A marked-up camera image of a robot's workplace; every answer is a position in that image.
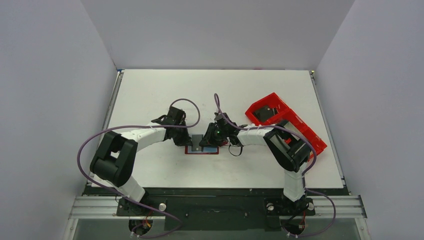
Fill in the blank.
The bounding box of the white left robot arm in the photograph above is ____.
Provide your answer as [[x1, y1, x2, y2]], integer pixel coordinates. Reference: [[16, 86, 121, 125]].
[[89, 106, 192, 203]]

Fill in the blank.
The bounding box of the red leather card holder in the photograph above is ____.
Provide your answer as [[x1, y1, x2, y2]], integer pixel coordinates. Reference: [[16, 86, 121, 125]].
[[184, 141, 228, 155]]

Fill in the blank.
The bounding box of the black card in tray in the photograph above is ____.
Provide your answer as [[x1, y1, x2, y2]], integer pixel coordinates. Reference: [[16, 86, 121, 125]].
[[253, 105, 278, 123]]

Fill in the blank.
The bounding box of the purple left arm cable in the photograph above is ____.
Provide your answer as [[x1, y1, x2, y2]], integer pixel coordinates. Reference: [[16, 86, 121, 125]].
[[77, 98, 201, 229]]

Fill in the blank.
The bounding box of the black card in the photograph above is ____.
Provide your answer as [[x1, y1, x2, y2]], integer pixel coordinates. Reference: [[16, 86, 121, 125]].
[[191, 134, 203, 153], [253, 105, 278, 123]]

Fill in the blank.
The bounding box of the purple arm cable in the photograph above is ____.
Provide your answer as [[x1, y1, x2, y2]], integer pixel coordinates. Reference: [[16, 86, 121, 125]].
[[77, 98, 201, 229], [213, 93, 337, 239]]

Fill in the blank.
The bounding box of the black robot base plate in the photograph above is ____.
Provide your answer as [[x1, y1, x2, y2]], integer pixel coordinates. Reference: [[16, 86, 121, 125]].
[[115, 187, 316, 233]]

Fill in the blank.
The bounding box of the red plastic divided tray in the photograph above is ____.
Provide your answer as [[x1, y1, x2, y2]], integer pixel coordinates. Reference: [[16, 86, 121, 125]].
[[245, 92, 328, 155]]

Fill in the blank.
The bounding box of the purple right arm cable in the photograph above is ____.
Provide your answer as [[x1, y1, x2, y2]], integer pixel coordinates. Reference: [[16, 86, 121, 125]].
[[213, 93, 337, 239]]

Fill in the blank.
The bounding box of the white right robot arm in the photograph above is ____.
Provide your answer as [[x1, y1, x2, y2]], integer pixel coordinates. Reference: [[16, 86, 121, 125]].
[[199, 112, 312, 202]]

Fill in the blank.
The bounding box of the aluminium frame rail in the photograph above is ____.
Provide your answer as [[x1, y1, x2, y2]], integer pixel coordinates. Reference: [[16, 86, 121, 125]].
[[69, 195, 367, 220]]

